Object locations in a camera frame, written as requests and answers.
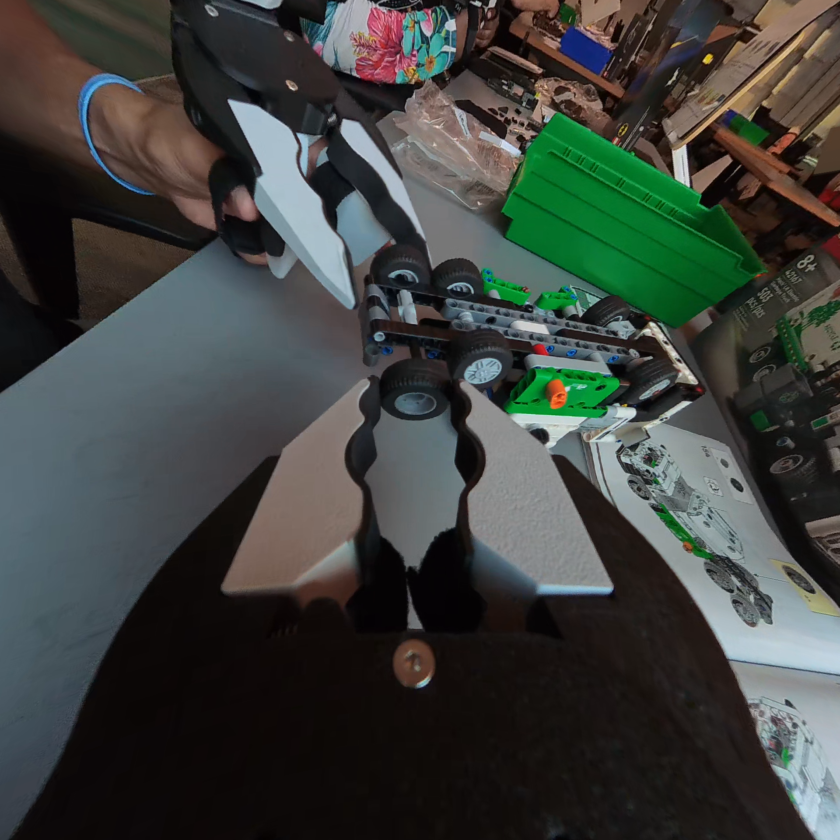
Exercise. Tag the small blue storage bin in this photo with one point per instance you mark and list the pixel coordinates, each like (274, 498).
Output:
(584, 49)

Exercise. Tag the person's left forearm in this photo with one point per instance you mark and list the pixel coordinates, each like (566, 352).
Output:
(46, 65)

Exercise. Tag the clear plastic bag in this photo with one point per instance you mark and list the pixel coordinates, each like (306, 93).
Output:
(446, 144)

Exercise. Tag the black chair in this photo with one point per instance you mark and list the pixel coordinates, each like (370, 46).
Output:
(39, 249)

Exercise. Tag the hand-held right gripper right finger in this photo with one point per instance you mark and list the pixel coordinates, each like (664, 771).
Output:
(531, 512)

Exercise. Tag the lego truck model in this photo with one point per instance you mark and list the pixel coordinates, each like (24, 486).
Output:
(525, 321)

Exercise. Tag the wooden table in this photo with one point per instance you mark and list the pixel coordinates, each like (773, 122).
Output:
(774, 170)

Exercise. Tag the blue wristband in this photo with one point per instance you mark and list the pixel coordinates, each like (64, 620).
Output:
(81, 121)

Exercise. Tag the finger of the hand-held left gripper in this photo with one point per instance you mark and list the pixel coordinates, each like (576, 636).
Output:
(289, 197)
(361, 226)

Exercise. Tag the green plastic bin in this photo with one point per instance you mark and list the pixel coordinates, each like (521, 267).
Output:
(610, 216)

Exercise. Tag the person's left hand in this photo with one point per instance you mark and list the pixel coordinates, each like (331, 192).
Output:
(164, 157)

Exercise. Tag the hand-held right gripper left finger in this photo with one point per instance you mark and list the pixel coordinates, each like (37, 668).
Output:
(295, 512)

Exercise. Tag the lego set box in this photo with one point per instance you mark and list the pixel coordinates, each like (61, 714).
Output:
(774, 367)

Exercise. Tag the black cardboard box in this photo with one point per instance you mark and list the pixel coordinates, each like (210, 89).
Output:
(656, 65)

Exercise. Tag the green white sticker sheet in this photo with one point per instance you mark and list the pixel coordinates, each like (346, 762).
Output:
(587, 295)

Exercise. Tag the lego instruction booklet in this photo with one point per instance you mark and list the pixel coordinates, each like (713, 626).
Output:
(689, 525)

